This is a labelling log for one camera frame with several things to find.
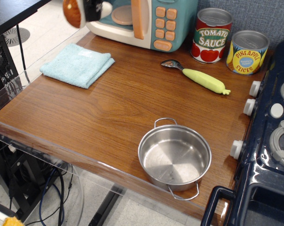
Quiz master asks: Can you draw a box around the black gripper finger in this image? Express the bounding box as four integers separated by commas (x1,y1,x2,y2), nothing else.
83,0,103,22

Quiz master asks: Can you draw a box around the plush mushroom toy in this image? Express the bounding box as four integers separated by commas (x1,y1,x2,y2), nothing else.
63,0,113,28

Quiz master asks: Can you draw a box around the light blue folded cloth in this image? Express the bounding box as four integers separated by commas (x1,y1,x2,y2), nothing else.
40,43,115,89

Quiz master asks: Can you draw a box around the toy microwave oven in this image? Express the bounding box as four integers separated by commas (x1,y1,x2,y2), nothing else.
86,0,198,52

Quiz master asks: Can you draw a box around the black desk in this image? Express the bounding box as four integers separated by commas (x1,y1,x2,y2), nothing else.
0,0,52,40

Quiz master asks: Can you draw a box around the black computer tower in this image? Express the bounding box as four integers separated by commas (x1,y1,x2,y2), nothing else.
0,35,18,90

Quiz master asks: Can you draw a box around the tomato sauce can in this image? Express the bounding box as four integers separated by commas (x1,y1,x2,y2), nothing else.
191,8,233,63

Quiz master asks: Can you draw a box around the clear acrylic guard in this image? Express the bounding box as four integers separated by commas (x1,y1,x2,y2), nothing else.
0,33,204,215

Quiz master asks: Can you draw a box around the pineapple slices can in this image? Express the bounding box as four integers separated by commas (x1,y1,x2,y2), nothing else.
226,30,270,75

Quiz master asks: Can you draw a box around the stainless steel pot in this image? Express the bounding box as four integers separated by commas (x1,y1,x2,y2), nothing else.
138,119,212,201

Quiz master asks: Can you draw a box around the dark blue toy stove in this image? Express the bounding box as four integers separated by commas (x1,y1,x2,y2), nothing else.
201,41,284,226

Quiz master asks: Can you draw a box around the spoon with green handle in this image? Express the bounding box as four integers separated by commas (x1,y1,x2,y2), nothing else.
161,59,231,95

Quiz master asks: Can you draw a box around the black cable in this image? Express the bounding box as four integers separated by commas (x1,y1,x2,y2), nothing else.
24,164,74,226

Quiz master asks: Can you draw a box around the blue cable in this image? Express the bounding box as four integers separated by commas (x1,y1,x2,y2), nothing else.
39,168,65,226

